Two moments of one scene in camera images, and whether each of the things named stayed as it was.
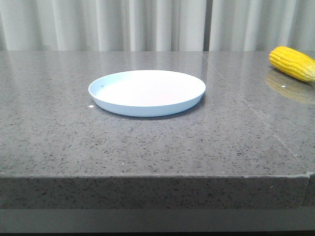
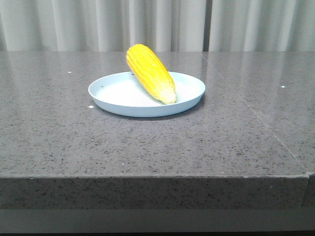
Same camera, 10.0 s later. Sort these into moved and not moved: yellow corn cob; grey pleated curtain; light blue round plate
Moved: yellow corn cob
Not moved: grey pleated curtain; light blue round plate
